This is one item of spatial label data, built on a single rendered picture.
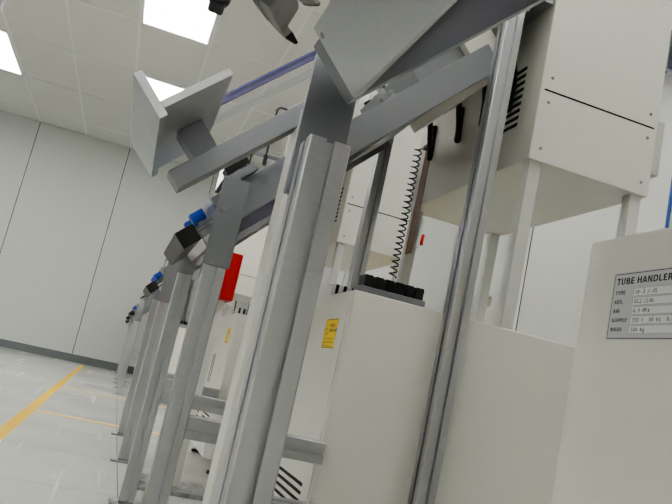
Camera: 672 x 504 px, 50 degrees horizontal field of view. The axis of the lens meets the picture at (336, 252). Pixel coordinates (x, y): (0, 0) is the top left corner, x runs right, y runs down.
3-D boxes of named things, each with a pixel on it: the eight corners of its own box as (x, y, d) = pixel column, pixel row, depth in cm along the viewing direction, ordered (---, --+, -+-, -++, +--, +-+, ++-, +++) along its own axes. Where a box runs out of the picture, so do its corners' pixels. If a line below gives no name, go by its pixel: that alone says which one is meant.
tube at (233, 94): (155, 136, 105) (151, 129, 105) (155, 138, 107) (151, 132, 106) (426, 2, 120) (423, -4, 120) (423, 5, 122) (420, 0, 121)
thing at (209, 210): (225, 227, 140) (206, 195, 139) (191, 261, 202) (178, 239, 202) (231, 224, 140) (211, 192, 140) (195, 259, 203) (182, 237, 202)
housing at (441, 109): (486, 82, 160) (454, 27, 160) (403, 140, 207) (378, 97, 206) (513, 67, 163) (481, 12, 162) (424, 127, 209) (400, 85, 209)
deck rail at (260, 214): (191, 261, 202) (180, 242, 202) (191, 262, 204) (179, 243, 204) (391, 145, 224) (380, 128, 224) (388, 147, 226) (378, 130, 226)
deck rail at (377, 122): (227, 225, 138) (210, 197, 137) (225, 227, 140) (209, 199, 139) (502, 67, 160) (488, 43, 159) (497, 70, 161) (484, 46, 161)
